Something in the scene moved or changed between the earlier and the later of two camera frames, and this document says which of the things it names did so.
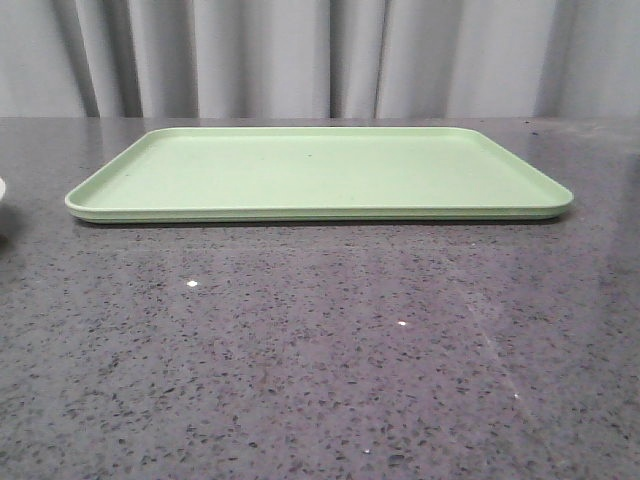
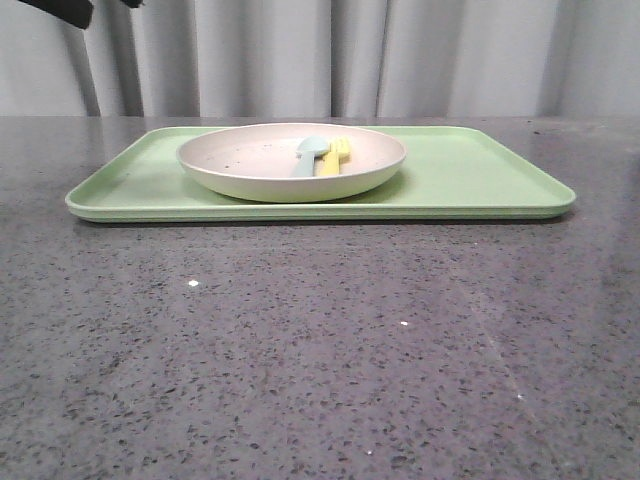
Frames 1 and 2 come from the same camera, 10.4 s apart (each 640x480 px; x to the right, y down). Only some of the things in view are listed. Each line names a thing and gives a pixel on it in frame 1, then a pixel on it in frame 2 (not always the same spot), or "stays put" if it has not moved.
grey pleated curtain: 319,58 stays put
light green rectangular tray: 318,174 stays put
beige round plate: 3,214 → 255,162
